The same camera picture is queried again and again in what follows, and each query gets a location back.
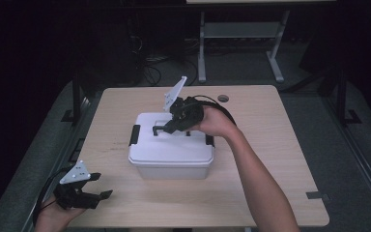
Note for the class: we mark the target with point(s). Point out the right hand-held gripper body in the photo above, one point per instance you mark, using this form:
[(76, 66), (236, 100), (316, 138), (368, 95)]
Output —
[(188, 114)]

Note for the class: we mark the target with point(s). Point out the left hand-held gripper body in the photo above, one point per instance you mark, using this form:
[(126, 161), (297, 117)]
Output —
[(72, 198)]

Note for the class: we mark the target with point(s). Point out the white plastic storage box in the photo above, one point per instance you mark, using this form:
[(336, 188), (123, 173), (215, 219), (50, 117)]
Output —
[(174, 172)]

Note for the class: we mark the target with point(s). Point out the person's left hand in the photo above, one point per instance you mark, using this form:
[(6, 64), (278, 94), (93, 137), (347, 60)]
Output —
[(54, 219)]

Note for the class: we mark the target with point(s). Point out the person's right hand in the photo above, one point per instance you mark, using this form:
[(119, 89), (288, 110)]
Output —
[(217, 124)]

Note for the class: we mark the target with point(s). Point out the black metal stand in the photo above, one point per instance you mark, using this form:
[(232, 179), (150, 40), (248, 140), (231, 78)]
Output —
[(342, 100), (76, 96)]

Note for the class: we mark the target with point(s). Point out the grey tape strip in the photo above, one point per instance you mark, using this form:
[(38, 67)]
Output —
[(317, 195)]

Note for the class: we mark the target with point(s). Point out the grey metal rail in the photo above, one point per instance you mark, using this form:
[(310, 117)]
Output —
[(360, 158), (56, 151)]

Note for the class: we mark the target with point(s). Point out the grey metal desk frame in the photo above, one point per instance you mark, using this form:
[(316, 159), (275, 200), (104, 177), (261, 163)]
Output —
[(240, 29)]

